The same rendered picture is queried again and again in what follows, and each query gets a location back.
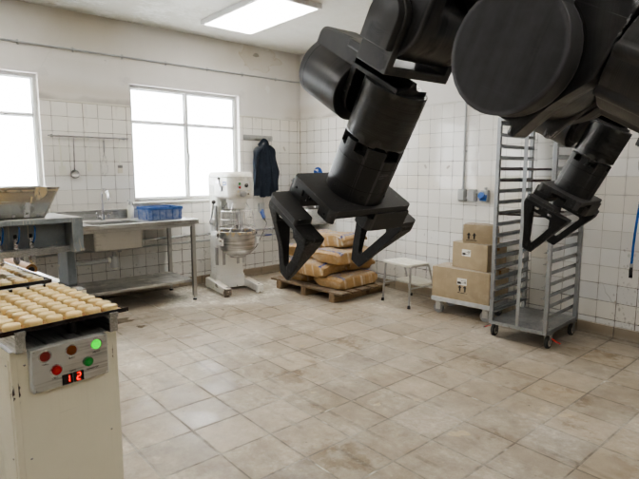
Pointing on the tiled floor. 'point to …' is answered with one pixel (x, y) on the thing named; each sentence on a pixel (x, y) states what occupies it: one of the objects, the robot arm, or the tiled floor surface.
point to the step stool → (409, 275)
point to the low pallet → (329, 289)
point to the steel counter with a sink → (112, 238)
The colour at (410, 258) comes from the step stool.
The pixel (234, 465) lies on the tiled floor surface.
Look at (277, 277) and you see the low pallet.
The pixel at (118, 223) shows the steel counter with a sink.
